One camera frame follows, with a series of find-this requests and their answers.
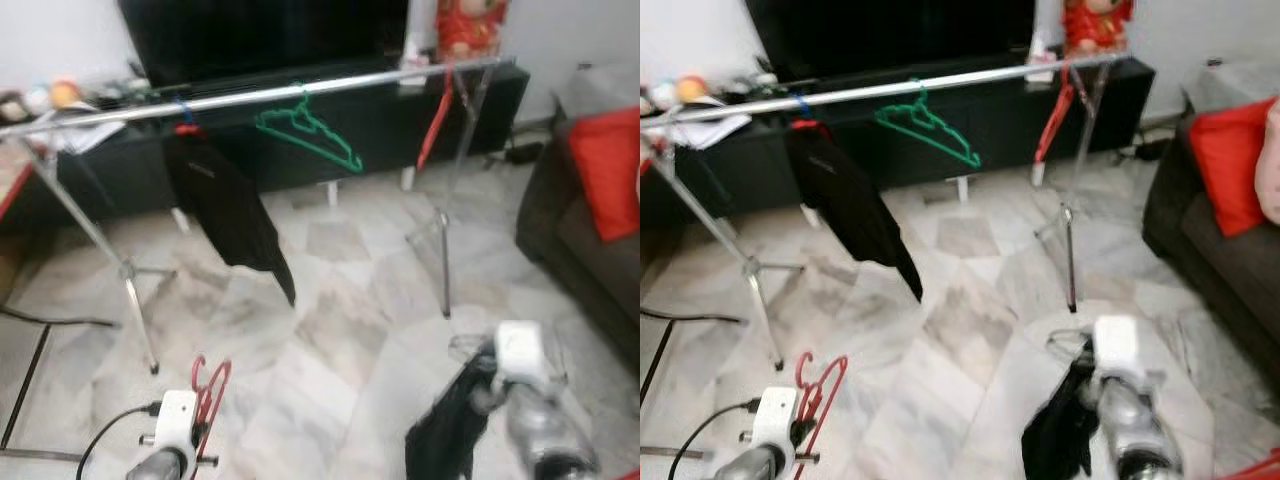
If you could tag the red plastic hanger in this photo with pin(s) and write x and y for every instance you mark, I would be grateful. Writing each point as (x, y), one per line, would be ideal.
(434, 120)
(1055, 115)

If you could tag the red cushion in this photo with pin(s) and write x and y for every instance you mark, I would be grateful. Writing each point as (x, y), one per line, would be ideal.
(605, 175)
(1230, 165)

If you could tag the pink cat face pillow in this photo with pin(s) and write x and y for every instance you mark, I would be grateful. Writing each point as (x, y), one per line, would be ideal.
(1272, 175)

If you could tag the black flat television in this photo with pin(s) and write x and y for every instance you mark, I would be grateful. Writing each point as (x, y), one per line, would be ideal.
(260, 40)
(890, 35)

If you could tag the white paper stack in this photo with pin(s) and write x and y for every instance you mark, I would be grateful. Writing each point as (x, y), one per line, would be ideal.
(75, 130)
(705, 125)

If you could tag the blue plastic hanger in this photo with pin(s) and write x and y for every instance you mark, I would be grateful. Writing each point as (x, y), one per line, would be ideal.
(801, 105)
(184, 110)

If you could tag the black TV cabinet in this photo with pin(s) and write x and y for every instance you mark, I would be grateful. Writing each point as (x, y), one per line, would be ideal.
(390, 130)
(1005, 125)

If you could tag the black power strip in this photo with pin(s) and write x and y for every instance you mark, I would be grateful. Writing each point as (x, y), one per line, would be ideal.
(1150, 147)
(515, 152)

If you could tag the black shirt with small print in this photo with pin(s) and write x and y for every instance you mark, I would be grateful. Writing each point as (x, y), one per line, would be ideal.
(450, 430)
(1055, 430)

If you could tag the pink white tissue box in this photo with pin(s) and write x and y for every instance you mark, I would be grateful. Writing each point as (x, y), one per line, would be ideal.
(415, 68)
(1042, 62)

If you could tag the dark grey fabric sofa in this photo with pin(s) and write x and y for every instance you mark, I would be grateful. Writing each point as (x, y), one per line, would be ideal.
(1200, 280)
(570, 270)

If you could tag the red plastic stool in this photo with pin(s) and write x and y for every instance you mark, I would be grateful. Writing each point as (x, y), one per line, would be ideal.
(1255, 470)

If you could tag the side table with lace cloth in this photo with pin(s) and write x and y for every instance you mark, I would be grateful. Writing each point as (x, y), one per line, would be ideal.
(1230, 88)
(600, 92)

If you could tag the black shirt with red collar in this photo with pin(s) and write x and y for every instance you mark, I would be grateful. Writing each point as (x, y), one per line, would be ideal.
(850, 205)
(225, 210)

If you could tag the silver metal clothes rack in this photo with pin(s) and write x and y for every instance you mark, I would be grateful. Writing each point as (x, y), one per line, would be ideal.
(250, 96)
(900, 87)

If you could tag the yellow red bear plush toy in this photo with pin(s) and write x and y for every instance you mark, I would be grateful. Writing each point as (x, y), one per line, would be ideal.
(691, 89)
(65, 94)

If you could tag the salmon pink plastic hanger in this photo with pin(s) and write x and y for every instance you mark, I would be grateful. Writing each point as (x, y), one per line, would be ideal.
(218, 400)
(832, 400)

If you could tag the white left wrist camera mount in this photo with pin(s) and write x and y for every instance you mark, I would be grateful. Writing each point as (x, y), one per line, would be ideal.
(777, 417)
(176, 420)

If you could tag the red robed figurine statue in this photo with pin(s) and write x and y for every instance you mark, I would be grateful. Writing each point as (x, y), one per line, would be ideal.
(470, 28)
(1097, 25)

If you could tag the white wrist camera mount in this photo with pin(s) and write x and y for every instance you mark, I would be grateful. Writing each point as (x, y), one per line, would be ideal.
(176, 420)
(777, 417)
(1117, 345)
(520, 350)

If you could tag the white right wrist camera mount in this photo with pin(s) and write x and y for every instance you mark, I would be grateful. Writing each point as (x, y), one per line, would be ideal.
(1117, 345)
(520, 350)

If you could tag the green plastic hanger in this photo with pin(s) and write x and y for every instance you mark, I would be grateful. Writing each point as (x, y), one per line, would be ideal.
(352, 163)
(970, 158)

